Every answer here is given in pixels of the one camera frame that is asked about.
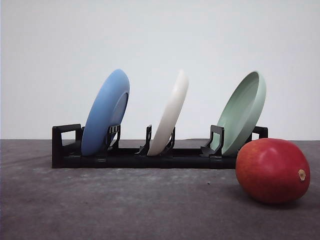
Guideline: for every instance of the white plate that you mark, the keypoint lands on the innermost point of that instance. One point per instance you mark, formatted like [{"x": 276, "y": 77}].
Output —
[{"x": 171, "y": 115}]

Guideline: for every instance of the red pomegranate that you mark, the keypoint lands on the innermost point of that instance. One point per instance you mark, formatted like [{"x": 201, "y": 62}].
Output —
[{"x": 273, "y": 170}]

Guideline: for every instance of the blue plate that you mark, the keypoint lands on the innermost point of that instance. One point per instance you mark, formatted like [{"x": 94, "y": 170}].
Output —
[{"x": 108, "y": 107}]

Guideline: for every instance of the green plate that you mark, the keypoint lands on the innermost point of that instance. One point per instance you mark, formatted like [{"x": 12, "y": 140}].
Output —
[{"x": 241, "y": 114}]

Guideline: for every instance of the black plate rack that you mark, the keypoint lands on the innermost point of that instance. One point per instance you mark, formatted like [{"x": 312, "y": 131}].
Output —
[{"x": 68, "y": 150}]

